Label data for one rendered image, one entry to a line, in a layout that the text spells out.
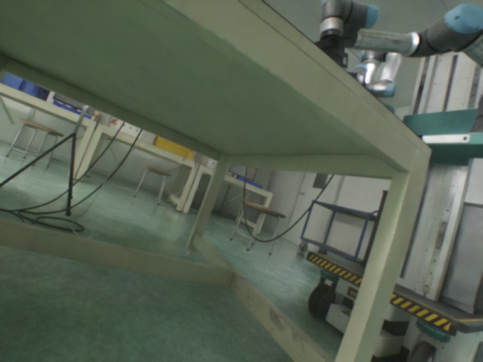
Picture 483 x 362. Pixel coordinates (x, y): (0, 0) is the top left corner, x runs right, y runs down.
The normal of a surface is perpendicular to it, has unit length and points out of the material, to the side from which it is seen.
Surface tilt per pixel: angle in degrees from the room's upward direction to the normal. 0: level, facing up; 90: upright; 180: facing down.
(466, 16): 88
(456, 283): 90
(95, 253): 90
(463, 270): 90
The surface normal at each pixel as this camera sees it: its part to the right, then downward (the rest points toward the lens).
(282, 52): 0.42, 0.07
